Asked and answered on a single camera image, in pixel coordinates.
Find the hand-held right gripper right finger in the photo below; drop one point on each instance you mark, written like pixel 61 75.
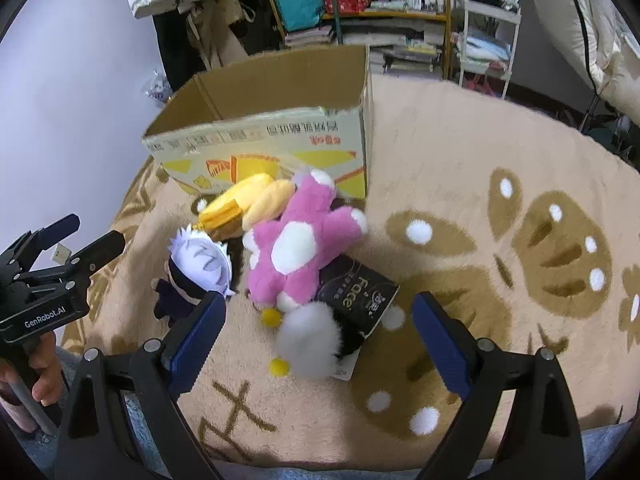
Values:
pixel 440 345

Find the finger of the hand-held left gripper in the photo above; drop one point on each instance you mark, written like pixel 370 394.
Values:
pixel 60 227
pixel 102 245

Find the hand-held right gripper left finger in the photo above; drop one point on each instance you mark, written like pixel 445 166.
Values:
pixel 200 340

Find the white-haired plush doll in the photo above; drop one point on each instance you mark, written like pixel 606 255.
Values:
pixel 200 260

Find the black tissue packet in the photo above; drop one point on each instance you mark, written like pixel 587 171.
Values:
pixel 360 295

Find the white fluffy plush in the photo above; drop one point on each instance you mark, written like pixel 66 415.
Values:
pixel 310 345

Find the yellow plush toy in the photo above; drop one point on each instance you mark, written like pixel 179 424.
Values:
pixel 240 195

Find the pink and white plush toy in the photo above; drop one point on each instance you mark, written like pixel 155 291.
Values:
pixel 330 230

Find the printed cardboard box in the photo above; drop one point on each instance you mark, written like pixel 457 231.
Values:
pixel 280 85

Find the person's left hand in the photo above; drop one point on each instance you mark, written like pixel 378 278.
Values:
pixel 47 370

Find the small paper card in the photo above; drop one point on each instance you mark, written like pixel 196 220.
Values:
pixel 61 254

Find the printed plastic bag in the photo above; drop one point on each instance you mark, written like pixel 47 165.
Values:
pixel 156 87

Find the black hanging garment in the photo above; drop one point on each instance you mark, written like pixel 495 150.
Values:
pixel 175 55

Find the beige hanging coat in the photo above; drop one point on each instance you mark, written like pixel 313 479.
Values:
pixel 225 45

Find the chrome chair base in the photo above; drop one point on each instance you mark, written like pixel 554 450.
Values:
pixel 592 110

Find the stack of books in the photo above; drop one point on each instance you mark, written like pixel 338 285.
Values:
pixel 400 52

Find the light blue cloth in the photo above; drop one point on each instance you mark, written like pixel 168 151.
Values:
pixel 480 47

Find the green pole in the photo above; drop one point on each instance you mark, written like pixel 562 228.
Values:
pixel 338 25

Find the white trolley cart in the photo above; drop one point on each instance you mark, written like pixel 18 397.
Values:
pixel 467 20

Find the yellow wooden shelf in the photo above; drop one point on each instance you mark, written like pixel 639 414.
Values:
pixel 400 15

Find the white mattress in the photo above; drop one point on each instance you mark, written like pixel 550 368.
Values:
pixel 565 10

